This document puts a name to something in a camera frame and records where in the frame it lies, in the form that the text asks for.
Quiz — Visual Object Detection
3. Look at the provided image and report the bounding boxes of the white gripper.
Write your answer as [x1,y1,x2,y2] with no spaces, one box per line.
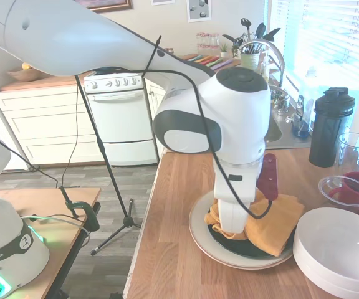
[213,163,263,233]

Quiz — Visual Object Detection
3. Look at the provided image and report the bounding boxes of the white horizontal window blind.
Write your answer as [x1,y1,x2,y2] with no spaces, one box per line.
[269,0,359,103]

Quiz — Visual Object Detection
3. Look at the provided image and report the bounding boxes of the dark green table clamp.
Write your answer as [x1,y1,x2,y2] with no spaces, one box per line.
[57,185,102,233]

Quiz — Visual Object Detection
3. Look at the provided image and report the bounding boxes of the white ceramic bowl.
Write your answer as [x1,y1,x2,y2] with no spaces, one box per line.
[292,207,359,283]
[299,264,359,299]

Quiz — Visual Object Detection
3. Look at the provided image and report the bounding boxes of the chrome faucet handle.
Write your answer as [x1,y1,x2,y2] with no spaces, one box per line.
[274,88,290,114]

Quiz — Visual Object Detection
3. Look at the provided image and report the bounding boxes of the stainless steel double sink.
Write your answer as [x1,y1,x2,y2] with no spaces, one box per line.
[265,93,313,150]

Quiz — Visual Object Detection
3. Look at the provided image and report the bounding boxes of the black tripod stand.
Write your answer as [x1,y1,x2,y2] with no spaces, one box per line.
[73,74,143,257]

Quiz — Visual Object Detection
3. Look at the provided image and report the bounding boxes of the black shaker bottle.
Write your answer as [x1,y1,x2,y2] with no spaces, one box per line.
[308,87,356,168]

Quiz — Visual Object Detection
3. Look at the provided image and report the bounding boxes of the large cream plate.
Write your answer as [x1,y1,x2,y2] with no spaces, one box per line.
[188,189,295,271]

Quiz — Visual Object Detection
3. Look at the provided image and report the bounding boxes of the small clear jar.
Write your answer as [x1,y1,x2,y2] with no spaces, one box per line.
[318,175,359,216]

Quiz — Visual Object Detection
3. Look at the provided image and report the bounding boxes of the clear drinking glass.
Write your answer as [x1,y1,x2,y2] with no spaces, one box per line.
[338,133,359,175]

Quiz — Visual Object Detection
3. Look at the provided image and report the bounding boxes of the pale utensil crock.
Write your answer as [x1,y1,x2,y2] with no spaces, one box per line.
[240,51,262,71]

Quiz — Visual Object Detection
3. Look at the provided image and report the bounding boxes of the white drawer cabinet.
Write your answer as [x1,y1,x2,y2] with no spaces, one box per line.
[0,83,97,166]

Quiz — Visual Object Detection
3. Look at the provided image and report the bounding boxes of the dark blue plate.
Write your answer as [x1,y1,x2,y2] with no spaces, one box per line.
[206,217,295,259]

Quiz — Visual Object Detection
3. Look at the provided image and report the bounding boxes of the white stove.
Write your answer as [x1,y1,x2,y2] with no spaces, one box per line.
[83,72,160,167]

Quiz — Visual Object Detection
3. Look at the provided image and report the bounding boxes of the chrome gooseneck faucet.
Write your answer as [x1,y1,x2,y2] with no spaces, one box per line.
[240,39,287,91]

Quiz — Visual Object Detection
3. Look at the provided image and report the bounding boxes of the black spatula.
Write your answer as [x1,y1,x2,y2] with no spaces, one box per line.
[254,22,267,47]

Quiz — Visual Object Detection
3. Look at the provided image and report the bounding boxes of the wooden fruit bowl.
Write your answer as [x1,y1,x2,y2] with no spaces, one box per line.
[7,64,44,83]

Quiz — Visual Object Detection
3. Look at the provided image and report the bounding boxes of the brown framed picture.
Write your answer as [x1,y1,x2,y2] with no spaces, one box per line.
[76,0,134,14]

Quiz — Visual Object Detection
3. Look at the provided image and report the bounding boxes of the white framed poster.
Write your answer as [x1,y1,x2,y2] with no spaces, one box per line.
[186,0,213,24]

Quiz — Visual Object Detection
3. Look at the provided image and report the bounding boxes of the clear dish soap bottle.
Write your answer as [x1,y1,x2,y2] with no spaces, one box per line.
[291,66,319,139]

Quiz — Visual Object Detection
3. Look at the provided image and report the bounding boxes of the black slotted spoon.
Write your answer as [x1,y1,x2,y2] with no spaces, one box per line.
[240,17,253,47]

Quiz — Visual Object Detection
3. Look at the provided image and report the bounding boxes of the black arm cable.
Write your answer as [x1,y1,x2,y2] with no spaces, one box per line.
[141,34,274,219]

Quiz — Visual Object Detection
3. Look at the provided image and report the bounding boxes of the yellow terry towel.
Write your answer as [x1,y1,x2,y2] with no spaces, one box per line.
[204,189,306,257]

